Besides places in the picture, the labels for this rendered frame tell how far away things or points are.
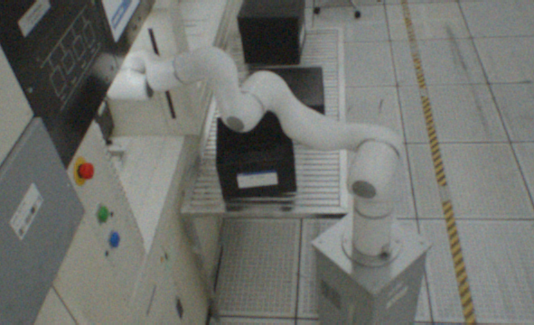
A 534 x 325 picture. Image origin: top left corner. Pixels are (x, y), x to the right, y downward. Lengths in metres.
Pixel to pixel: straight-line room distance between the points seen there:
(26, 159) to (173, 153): 1.00
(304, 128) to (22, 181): 0.74
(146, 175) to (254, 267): 0.94
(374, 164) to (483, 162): 1.88
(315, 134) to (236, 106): 0.23
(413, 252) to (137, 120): 1.11
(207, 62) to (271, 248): 1.45
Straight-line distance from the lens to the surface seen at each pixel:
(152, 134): 2.12
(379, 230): 1.64
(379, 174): 1.41
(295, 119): 1.46
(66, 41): 1.26
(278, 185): 1.90
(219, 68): 1.47
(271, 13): 2.51
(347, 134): 1.49
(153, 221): 1.79
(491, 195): 3.07
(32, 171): 1.10
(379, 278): 1.70
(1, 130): 1.04
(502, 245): 2.86
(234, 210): 1.90
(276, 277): 2.63
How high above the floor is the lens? 2.15
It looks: 43 degrees down
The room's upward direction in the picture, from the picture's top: 7 degrees counter-clockwise
